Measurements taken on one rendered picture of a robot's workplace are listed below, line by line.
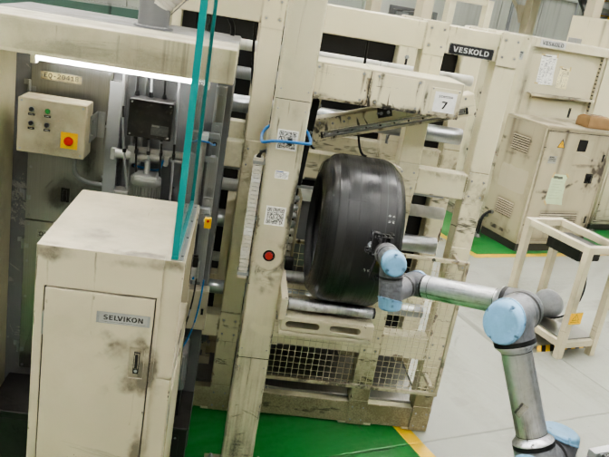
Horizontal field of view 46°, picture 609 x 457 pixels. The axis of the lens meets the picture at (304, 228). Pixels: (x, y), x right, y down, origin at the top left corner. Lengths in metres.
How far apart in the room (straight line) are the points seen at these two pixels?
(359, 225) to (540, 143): 4.67
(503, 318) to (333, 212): 0.79
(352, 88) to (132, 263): 1.24
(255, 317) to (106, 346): 0.85
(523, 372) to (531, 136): 5.21
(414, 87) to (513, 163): 4.45
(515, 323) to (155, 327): 0.99
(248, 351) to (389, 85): 1.18
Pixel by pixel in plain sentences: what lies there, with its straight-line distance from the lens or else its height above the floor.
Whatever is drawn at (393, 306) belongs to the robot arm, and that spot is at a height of 1.16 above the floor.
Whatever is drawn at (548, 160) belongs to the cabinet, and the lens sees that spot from 7.14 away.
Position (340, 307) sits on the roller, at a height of 0.91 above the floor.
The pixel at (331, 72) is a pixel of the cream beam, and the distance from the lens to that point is 2.84.
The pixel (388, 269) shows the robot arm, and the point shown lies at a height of 1.28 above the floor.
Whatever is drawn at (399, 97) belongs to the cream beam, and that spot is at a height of 1.69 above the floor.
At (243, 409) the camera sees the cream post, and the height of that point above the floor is 0.38.
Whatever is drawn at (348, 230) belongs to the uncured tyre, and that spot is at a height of 1.26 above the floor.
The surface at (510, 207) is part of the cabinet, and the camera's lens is 7.29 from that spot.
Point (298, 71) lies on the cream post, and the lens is 2.57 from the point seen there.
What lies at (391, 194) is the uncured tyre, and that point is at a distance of 2.58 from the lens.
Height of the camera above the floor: 2.01
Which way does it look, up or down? 18 degrees down
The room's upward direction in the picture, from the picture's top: 10 degrees clockwise
